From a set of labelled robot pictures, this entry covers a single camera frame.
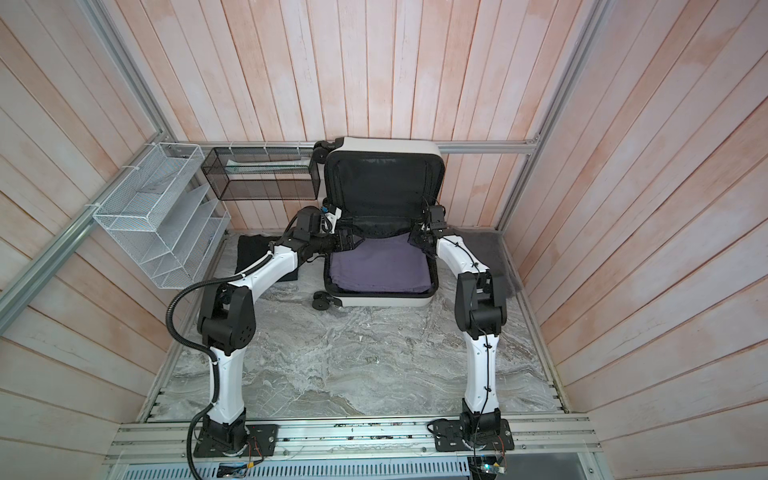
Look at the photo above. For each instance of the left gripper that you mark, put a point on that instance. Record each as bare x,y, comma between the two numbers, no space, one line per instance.
341,242

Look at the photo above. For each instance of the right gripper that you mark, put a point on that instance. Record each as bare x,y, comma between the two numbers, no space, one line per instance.
413,239

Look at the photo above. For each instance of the purple towel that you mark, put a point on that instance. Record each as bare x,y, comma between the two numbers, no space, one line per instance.
384,265

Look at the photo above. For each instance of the black t-shirt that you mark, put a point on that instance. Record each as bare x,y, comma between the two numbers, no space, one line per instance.
251,248

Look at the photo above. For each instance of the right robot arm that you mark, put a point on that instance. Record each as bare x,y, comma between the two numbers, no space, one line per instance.
480,312

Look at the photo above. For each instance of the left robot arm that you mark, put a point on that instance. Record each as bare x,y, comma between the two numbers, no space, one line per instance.
227,325

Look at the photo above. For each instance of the white and black suitcase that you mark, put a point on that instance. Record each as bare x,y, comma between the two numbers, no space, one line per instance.
381,186

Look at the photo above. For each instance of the grey folded towel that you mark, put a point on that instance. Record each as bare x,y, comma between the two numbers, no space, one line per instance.
487,246

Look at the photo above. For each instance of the green circuit board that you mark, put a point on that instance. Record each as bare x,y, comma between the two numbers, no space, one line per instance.
489,467

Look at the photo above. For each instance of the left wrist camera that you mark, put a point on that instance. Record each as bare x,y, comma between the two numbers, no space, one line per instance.
330,216

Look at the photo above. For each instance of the black mesh wall basket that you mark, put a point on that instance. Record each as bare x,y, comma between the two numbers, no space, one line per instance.
258,173

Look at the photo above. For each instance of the white wire mesh rack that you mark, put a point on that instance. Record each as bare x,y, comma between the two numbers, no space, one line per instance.
170,228

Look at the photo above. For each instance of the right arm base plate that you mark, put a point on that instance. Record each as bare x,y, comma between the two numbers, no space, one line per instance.
458,436

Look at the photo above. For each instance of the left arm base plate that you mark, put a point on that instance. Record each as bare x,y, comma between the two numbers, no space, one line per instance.
218,440

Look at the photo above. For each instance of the aluminium front rail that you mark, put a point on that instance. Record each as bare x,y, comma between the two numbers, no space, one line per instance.
367,437

